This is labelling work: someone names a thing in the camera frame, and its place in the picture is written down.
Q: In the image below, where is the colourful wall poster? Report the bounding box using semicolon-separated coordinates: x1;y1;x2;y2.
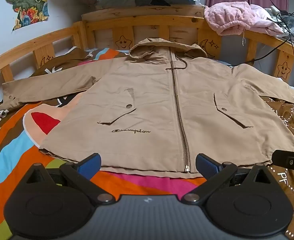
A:
5;0;49;32

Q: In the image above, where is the pink fleece garment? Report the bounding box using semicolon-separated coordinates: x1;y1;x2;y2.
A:
204;1;285;37

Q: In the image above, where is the wooden bed frame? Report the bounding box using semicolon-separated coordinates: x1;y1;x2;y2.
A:
0;5;294;91

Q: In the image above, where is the black cable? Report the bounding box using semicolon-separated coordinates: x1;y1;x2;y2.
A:
247;0;294;63

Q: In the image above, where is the tan hooded zip jacket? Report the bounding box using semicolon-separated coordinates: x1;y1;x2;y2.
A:
0;38;294;180

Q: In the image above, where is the colourful printed blanket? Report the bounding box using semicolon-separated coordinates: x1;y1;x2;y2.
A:
0;46;294;240

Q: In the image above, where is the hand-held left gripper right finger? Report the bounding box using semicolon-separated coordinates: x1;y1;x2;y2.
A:
181;153;271;205

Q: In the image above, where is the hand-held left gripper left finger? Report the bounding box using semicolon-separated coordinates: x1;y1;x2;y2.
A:
25;153;116;204

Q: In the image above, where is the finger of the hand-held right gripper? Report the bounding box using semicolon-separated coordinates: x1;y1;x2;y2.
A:
272;149;294;182

